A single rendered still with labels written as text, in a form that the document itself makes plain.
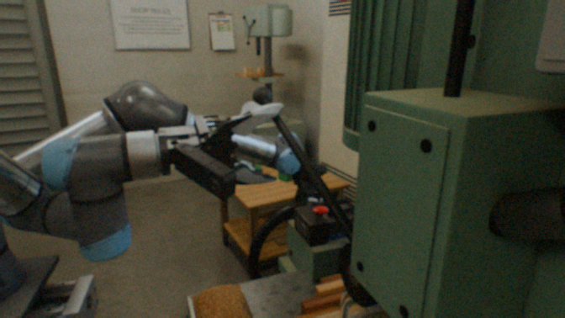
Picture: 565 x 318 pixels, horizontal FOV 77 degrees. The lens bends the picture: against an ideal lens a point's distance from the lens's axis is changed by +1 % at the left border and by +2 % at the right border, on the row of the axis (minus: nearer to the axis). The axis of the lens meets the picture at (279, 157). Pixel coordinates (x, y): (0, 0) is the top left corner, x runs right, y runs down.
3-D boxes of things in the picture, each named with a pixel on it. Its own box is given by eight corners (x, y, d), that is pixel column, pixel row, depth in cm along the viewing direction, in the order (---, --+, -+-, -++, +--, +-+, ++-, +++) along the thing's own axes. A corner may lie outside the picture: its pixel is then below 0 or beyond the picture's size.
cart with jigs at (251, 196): (298, 221, 273) (299, 142, 253) (344, 261, 226) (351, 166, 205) (216, 244, 244) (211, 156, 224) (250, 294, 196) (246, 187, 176)
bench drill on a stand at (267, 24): (278, 181, 352) (278, 9, 302) (310, 206, 299) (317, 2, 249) (232, 190, 331) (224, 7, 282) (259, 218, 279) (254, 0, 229)
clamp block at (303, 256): (341, 243, 85) (344, 209, 82) (375, 277, 73) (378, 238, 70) (284, 255, 80) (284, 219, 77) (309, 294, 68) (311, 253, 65)
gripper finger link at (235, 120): (244, 103, 55) (199, 136, 55) (246, 108, 54) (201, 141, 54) (260, 124, 58) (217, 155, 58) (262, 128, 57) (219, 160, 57)
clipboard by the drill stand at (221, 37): (233, 50, 342) (231, 12, 332) (235, 50, 338) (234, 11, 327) (210, 50, 332) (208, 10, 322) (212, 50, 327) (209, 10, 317)
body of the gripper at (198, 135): (228, 112, 62) (155, 118, 58) (240, 136, 55) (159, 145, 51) (228, 149, 66) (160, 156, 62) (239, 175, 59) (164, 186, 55)
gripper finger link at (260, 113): (265, 81, 59) (221, 113, 59) (277, 95, 54) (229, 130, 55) (274, 94, 61) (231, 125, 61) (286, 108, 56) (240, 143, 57)
